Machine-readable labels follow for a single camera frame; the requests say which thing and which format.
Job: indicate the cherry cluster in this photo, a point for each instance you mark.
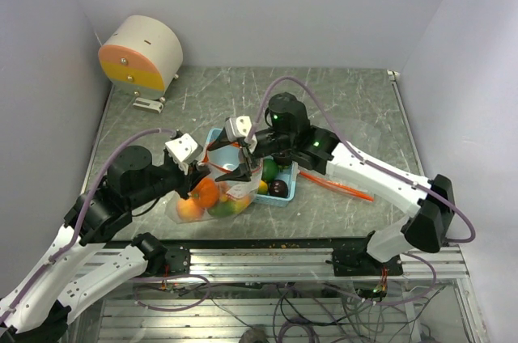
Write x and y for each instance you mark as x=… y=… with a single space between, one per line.
x=234 y=191

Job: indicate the yellow green mango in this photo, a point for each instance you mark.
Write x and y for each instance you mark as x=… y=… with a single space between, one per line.
x=263 y=188

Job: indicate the orange green mango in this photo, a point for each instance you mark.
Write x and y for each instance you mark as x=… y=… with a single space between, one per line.
x=225 y=209

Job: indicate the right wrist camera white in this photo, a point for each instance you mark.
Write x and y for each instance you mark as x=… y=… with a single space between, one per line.
x=237 y=129

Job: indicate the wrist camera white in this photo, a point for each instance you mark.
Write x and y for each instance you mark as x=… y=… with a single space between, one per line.
x=237 y=129
x=184 y=151

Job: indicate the round drawer cabinet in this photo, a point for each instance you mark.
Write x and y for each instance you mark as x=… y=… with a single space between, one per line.
x=142 y=57

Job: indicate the pink yellow peach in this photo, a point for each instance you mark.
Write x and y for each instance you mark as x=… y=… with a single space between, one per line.
x=189 y=211

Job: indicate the white bracket on table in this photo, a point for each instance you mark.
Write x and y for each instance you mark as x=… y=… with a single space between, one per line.
x=155 y=106

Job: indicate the green lime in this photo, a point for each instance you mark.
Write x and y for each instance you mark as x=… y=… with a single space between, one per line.
x=270 y=170

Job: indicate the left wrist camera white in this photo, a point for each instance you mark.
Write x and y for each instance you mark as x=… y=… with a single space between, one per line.
x=184 y=151

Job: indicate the light blue plastic basket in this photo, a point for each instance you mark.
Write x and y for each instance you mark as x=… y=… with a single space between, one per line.
x=227 y=158

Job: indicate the aluminium rail frame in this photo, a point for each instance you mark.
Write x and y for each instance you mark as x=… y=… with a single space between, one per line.
x=291 y=293

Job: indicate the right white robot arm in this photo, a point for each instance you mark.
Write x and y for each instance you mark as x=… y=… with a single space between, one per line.
x=426 y=204

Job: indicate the clear orange zip bag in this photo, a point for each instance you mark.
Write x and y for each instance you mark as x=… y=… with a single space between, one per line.
x=170 y=207

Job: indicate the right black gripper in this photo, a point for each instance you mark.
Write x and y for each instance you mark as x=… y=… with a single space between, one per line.
x=242 y=174

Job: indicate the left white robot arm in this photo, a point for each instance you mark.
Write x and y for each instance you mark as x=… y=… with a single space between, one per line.
x=51 y=297

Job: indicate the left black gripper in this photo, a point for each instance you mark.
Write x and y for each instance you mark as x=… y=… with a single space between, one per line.
x=195 y=174

